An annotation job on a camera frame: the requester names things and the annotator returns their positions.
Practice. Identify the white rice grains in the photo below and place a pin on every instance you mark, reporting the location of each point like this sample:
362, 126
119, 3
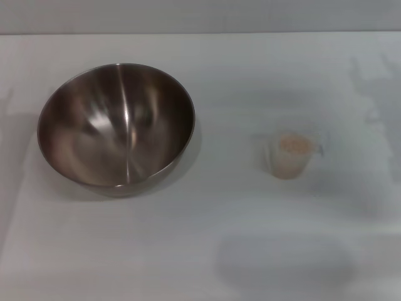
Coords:
293, 150

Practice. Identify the stainless steel mixing bowl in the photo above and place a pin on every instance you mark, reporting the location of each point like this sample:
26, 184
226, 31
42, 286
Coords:
94, 131

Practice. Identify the clear plastic measuring cup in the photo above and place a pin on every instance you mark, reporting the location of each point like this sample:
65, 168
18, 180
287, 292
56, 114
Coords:
319, 141

